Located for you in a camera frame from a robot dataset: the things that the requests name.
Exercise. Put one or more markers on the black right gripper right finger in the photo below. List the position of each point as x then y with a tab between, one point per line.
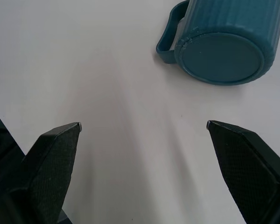
247	168

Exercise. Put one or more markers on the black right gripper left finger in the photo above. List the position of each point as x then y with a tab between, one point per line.
46	168

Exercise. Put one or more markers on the teal ribbed plastic mug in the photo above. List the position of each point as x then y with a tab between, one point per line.
220	44

